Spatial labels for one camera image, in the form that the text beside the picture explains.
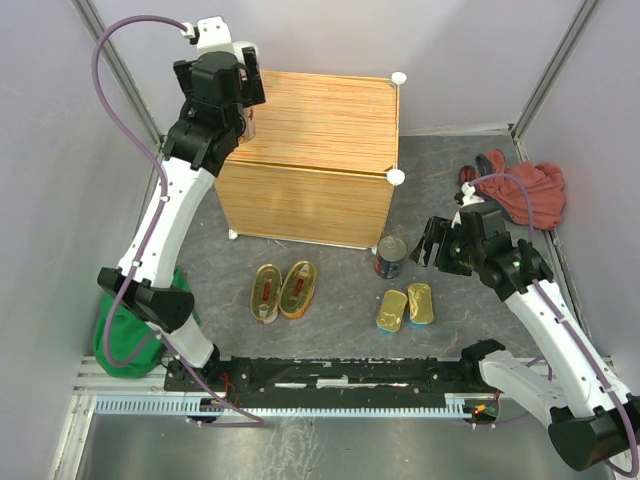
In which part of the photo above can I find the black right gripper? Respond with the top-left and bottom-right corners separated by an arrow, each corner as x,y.
407,217 -> 482,278

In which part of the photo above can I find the dark blue round can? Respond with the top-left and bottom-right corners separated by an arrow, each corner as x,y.
374,235 -> 408,279

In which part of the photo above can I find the tall white-lid can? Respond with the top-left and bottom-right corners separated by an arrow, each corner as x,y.
240,42 -> 261,83
239,107 -> 256,144

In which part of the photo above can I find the wooden cube cabinet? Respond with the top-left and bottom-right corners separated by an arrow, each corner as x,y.
215,71 -> 406,249

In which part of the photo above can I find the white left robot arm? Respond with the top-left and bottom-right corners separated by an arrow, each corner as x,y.
98,42 -> 266,390

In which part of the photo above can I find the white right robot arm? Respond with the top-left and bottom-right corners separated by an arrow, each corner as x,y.
410,203 -> 639,477

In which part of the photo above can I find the gold rectangular tin right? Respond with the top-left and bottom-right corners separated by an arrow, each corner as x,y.
408,283 -> 435,328

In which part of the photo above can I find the gold rectangular tin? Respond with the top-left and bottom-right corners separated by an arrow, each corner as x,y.
376,289 -> 408,334
408,283 -> 435,328

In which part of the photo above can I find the gold rectangular tin left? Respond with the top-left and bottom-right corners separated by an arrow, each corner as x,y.
376,289 -> 408,334

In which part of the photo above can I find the red oval tin right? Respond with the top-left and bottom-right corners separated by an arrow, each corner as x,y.
278,260 -> 317,319

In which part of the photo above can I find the red oval tin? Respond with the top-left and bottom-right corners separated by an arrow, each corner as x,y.
250,264 -> 283,324
278,260 -> 317,319

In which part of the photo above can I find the red cloth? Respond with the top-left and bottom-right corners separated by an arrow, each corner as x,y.
458,149 -> 566,230

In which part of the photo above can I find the red oval tin left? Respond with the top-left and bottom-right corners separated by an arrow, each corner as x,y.
250,264 -> 283,324

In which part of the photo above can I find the green cloth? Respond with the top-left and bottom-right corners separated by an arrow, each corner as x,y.
93,268 -> 212,378

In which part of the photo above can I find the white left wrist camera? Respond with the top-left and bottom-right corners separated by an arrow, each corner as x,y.
182,16 -> 259,63

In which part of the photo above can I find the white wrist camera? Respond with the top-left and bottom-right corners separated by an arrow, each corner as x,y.
454,182 -> 484,215
182,16 -> 259,63

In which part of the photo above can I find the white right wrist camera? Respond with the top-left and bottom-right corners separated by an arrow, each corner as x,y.
454,182 -> 484,215

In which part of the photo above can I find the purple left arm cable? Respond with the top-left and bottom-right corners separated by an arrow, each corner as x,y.
90,13 -> 266,429

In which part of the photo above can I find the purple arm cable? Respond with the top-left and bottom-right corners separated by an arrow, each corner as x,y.
467,172 -> 637,476
90,13 -> 266,429

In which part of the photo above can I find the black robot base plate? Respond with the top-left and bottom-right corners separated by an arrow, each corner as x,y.
163,355 -> 520,407

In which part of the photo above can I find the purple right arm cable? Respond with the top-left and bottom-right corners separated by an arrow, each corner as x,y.
467,172 -> 637,476

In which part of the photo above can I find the light blue cable duct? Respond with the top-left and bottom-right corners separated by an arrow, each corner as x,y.
93,392 -> 499,417

